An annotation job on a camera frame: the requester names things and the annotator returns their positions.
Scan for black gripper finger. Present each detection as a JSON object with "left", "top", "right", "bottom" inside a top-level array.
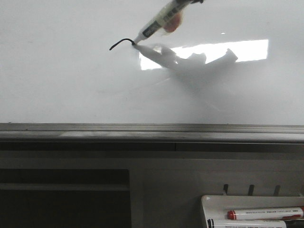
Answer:
[{"left": 190, "top": 0, "right": 204, "bottom": 4}]

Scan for black white whiteboard marker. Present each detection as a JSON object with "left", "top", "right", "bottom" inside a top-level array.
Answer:
[{"left": 134, "top": 0, "right": 190, "bottom": 44}]

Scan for white whiteboard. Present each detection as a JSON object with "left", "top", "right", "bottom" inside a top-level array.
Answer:
[{"left": 0, "top": 0, "right": 304, "bottom": 125}]

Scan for orange round magnet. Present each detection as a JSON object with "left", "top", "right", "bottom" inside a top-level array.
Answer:
[{"left": 163, "top": 12, "right": 183, "bottom": 33}]

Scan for white marker tray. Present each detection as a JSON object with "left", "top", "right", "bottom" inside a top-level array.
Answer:
[{"left": 201, "top": 195, "right": 304, "bottom": 228}]

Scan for black capped marker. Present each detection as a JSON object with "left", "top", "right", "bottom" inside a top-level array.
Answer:
[{"left": 208, "top": 219, "right": 287, "bottom": 228}]

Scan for red capped marker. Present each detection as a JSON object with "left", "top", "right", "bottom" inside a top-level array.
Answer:
[{"left": 227, "top": 206, "right": 304, "bottom": 220}]

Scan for grey whiteboard ledge rail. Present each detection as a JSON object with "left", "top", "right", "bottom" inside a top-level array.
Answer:
[{"left": 0, "top": 123, "right": 304, "bottom": 151}]

